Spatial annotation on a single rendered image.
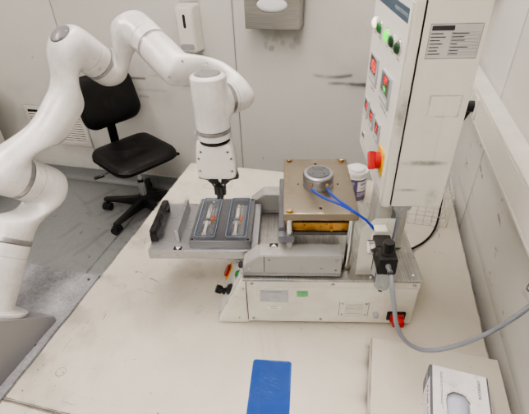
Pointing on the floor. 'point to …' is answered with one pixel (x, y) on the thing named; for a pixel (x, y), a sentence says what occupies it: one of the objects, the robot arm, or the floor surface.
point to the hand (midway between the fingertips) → (220, 190)
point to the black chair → (103, 98)
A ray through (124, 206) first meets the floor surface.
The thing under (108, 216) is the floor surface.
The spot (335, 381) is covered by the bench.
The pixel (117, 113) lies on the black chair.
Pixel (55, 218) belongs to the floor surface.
